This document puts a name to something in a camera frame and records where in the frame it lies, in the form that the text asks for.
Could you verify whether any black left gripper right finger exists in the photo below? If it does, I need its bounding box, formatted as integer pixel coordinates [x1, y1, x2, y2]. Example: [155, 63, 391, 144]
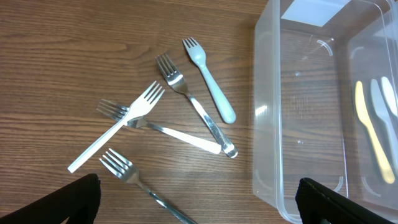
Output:
[295, 177, 392, 224]

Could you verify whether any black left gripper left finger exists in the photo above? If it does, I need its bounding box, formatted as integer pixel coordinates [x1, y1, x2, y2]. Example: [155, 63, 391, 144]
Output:
[1, 174, 101, 224]

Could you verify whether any yellow plastic knife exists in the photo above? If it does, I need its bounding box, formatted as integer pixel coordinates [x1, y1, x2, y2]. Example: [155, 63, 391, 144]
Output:
[354, 81, 396, 184]

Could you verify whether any pale grey-blue plastic knife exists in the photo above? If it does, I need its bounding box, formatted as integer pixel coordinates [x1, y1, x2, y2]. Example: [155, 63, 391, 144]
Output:
[370, 79, 397, 172]

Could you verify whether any white plastic fork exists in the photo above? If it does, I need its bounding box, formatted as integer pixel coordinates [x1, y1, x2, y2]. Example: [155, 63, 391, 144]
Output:
[67, 81, 165, 173]

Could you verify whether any white plastic knife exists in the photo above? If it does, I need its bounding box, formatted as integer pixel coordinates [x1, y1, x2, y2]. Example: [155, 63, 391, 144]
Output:
[381, 77, 397, 116]

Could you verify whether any clear left plastic container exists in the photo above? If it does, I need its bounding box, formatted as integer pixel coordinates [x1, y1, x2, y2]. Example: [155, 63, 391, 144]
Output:
[252, 0, 398, 224]

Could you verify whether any clear plastic container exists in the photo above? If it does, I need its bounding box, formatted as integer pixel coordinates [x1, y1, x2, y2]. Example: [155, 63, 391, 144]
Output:
[252, 0, 398, 224]
[347, 1, 397, 223]

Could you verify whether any steel fork near container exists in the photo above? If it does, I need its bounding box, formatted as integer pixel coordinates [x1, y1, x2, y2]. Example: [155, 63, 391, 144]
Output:
[155, 52, 238, 159]

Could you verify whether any clear right plastic container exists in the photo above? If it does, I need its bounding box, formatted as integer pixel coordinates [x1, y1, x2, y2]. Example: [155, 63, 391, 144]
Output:
[347, 1, 397, 223]

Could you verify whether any steel fork lower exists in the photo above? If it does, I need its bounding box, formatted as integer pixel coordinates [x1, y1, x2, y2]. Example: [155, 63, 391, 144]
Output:
[99, 148, 196, 224]

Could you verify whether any steel fork under white fork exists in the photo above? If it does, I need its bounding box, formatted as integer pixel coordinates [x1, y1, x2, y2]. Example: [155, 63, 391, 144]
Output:
[96, 99, 221, 154]

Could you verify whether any pale blue plastic fork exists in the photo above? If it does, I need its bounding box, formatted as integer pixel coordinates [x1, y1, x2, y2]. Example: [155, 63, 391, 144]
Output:
[182, 37, 236, 124]

